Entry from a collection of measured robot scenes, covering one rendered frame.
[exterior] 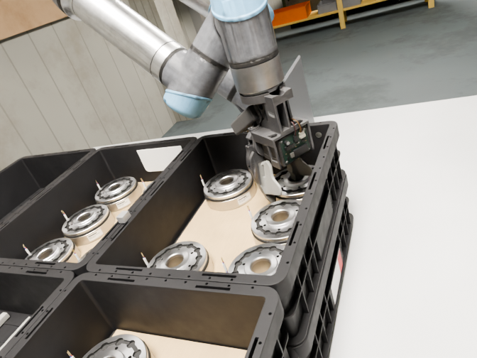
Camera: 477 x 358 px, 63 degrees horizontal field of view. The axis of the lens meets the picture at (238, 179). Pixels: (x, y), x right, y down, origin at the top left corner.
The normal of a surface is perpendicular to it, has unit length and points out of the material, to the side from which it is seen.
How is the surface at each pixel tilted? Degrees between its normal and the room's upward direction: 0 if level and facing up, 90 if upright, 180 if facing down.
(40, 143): 90
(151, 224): 90
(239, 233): 0
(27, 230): 90
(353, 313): 0
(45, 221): 90
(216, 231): 0
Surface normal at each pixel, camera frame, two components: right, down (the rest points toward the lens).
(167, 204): 0.90, -0.05
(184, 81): -0.36, 0.14
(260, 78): 0.10, 0.48
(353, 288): -0.29, -0.83
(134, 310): -0.34, 0.56
